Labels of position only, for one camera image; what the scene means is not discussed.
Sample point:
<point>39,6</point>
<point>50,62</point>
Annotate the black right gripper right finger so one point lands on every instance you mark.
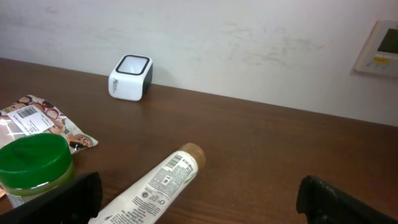
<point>322,202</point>

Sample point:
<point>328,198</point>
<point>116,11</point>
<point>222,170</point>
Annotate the white wall control panel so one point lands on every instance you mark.
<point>379,54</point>

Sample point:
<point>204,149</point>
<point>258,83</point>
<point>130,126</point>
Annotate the green lid spice jar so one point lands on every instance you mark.
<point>33,165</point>

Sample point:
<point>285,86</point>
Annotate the white cream tube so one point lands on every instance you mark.
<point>146,200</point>

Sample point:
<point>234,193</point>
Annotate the brown breadcrumb bag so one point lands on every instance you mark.
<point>32,115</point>

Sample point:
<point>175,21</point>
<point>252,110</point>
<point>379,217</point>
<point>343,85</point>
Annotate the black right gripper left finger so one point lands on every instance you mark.
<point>77,201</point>

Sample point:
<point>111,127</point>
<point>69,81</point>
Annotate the white barcode scanner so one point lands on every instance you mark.
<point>131,78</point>

